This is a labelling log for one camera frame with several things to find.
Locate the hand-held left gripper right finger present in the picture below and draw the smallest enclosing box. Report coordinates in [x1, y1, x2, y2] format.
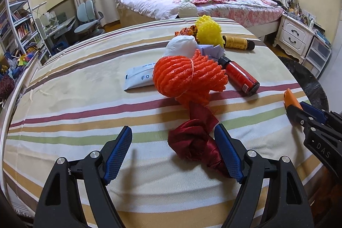
[214, 124, 314, 228]

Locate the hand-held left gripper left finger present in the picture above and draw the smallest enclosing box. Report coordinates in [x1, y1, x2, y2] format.
[33, 126, 133, 228]

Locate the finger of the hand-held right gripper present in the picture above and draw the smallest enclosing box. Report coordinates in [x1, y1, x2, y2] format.
[287, 104, 321, 129]
[299, 101, 342, 132]

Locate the trash bin black bag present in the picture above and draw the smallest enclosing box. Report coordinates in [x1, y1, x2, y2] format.
[276, 56, 330, 111]

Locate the dark red satin cloth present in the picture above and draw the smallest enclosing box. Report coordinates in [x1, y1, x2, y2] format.
[168, 102, 231, 178]

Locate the red bottle black cap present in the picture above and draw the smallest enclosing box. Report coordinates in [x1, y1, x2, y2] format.
[218, 56, 260, 96]

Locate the white packet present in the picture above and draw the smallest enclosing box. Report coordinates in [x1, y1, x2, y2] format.
[123, 62, 161, 92]

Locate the orange foam net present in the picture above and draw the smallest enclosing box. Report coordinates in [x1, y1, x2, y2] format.
[153, 49, 229, 109]

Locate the amber bottle black cap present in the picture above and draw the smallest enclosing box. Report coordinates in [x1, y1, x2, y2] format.
[222, 36, 255, 51]

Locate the purple paper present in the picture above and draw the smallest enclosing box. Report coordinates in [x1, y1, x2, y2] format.
[199, 44, 225, 61]

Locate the white pouch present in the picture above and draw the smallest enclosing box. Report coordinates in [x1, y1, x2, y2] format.
[163, 35, 199, 59]

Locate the plastic drawer unit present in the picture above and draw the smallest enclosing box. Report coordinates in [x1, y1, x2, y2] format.
[305, 34, 332, 78]

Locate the striped tablecloth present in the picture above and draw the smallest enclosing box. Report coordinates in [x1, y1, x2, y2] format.
[0, 17, 324, 228]

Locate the white nightstand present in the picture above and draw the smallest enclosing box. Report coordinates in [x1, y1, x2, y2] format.
[273, 14, 316, 64]

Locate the nightstand clutter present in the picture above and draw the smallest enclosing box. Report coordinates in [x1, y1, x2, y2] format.
[285, 0, 316, 23]

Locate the yellow foam net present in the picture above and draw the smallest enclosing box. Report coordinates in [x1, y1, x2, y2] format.
[195, 15, 225, 48]

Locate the orange snack wrapper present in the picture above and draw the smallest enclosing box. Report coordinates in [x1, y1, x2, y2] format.
[175, 26, 199, 37]

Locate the dark red tinsel duster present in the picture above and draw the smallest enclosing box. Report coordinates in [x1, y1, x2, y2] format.
[0, 76, 16, 101]

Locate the white study desk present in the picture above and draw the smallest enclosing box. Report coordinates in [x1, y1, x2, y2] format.
[35, 10, 77, 55]

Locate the light blue desk chair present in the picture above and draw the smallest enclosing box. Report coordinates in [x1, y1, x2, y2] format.
[73, 0, 105, 36]

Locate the white ball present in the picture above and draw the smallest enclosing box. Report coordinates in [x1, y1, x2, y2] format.
[178, 2, 198, 19]

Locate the white bookshelf with books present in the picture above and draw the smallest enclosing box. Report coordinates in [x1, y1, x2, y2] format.
[0, 0, 52, 63]

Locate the white curved rail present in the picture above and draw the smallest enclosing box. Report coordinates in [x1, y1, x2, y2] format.
[0, 56, 41, 191]

